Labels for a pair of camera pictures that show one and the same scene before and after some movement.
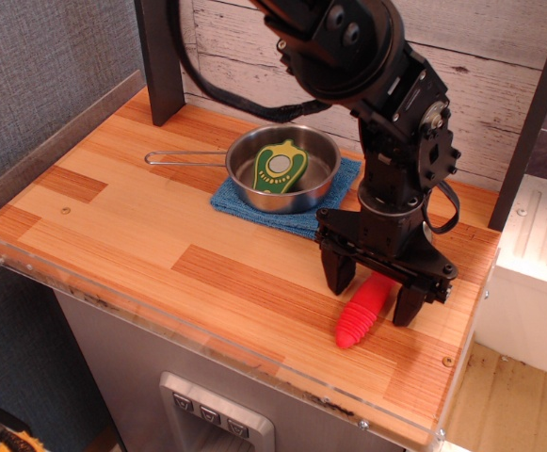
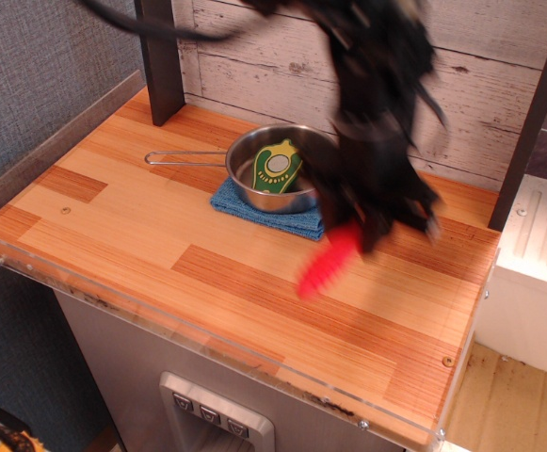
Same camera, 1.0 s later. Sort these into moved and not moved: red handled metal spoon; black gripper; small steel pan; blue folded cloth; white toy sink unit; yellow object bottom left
Moved: black gripper; red handled metal spoon
Not moved: white toy sink unit; small steel pan; blue folded cloth; yellow object bottom left
